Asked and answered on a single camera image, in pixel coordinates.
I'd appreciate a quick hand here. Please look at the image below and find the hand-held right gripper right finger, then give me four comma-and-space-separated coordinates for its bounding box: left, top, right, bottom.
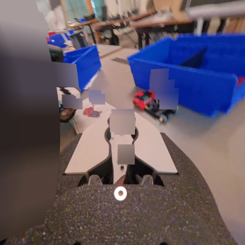
132, 114, 178, 174

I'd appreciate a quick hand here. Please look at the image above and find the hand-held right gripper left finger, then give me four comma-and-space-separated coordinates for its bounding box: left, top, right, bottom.
64, 117, 112, 175

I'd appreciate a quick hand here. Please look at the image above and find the white lego instruction booklet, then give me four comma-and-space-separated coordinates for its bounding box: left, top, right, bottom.
57, 87, 137, 184

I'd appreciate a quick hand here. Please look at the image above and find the red and black lego car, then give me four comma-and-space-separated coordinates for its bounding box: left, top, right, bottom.
133, 90, 176, 123

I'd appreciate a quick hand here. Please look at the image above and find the person's left hand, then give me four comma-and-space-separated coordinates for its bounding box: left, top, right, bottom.
60, 108, 76, 123

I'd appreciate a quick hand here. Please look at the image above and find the blue plastic bin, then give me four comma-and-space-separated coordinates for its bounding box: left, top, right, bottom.
64, 45, 101, 93
127, 33, 245, 117

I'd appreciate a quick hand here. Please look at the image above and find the small blue bin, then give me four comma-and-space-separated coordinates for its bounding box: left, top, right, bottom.
47, 32, 75, 47

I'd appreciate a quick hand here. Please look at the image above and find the wooden workbench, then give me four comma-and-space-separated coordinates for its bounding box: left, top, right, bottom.
95, 9, 194, 45
72, 18, 101, 45

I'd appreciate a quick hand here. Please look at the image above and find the brown cardboard sheet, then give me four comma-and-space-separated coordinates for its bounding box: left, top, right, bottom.
153, 0, 185, 12

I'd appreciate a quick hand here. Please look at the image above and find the grey metal beam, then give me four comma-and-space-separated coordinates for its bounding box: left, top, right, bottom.
187, 5, 245, 37

